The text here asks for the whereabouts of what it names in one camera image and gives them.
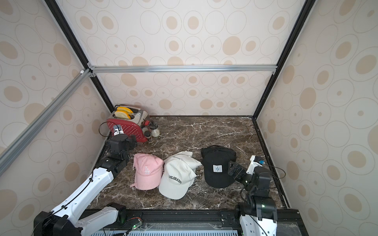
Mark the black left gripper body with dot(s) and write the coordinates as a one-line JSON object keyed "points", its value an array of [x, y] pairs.
{"points": [[131, 141]]}

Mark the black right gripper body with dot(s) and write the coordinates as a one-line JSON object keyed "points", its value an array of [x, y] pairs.
{"points": [[236, 169]]}

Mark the black cap white patch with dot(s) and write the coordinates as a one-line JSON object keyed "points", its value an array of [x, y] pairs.
{"points": [[215, 160]]}

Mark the pink cap with logo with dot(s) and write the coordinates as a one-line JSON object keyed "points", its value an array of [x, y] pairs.
{"points": [[148, 173]]}

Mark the beige Colorado cap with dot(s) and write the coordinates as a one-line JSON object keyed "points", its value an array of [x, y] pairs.
{"points": [[176, 178]]}

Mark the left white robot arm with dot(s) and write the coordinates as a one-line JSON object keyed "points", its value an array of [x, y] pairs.
{"points": [[65, 219]]}

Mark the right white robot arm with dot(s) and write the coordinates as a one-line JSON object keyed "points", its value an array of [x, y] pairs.
{"points": [[257, 214]]}

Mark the red polka dot toaster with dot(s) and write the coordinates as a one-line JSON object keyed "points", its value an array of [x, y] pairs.
{"points": [[135, 126]]}

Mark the yellow toast slices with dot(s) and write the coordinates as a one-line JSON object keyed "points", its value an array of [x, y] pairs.
{"points": [[123, 113]]}

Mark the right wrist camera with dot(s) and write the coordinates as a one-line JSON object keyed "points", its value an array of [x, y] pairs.
{"points": [[256, 161]]}

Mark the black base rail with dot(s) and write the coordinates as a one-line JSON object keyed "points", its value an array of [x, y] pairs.
{"points": [[290, 222]]}

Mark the horizontal aluminium frame bar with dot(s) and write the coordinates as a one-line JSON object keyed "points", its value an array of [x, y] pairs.
{"points": [[182, 68]]}

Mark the left aluminium frame bar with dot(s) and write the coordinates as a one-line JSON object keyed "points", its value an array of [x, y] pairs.
{"points": [[22, 141]]}

